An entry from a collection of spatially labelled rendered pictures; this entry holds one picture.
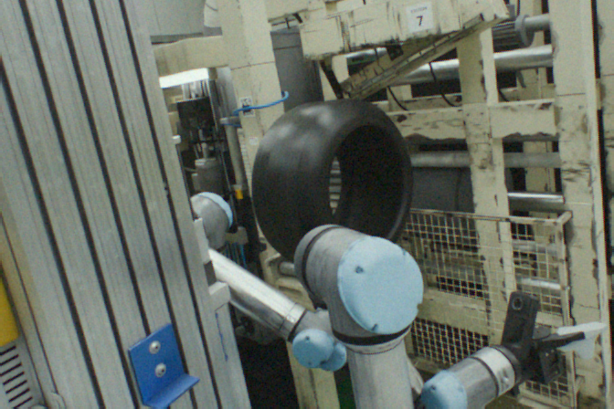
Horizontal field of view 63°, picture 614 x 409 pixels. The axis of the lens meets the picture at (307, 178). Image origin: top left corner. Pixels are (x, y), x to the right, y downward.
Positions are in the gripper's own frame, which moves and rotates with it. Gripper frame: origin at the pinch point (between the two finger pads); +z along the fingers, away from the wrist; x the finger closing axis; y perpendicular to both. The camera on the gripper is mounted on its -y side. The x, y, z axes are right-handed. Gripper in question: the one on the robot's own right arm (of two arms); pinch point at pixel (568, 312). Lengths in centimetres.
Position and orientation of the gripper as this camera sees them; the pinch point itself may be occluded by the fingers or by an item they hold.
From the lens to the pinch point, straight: 112.2
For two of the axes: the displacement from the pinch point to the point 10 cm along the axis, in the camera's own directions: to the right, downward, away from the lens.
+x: 4.5, -0.3, -8.9
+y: 2.4, 9.7, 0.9
